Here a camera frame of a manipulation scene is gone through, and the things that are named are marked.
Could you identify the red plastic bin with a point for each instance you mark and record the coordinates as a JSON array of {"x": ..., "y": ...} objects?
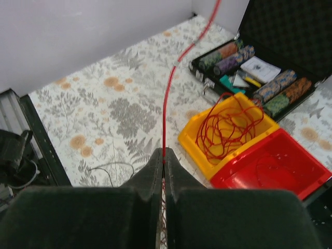
[{"x": 275, "y": 162}]

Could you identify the playing card deck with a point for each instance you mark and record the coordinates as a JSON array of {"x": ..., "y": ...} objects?
[{"x": 260, "y": 70}]

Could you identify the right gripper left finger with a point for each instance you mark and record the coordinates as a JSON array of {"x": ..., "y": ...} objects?
[{"x": 88, "y": 217}]

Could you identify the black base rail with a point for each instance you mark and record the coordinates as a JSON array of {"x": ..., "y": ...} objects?
[{"x": 50, "y": 164}]

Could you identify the yellow plastic bin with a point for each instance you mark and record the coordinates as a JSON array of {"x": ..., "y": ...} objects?
[{"x": 219, "y": 134}]

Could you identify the black poker chip case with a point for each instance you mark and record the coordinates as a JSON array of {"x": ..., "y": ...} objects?
[{"x": 291, "y": 35}]

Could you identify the floral table mat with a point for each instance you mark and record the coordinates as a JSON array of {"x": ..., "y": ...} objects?
[{"x": 106, "y": 120}]

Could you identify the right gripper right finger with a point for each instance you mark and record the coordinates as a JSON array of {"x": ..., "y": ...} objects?
[{"x": 199, "y": 217}]

